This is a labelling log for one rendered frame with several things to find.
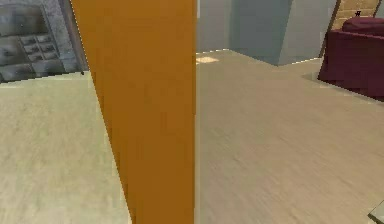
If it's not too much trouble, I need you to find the orange wooden room door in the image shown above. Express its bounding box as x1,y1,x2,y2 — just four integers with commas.
69,0,198,224

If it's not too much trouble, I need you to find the dark red sofa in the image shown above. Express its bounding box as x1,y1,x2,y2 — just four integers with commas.
317,16,384,101

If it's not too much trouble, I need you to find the pale grey table corner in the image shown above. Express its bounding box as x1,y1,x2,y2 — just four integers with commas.
367,199,384,224

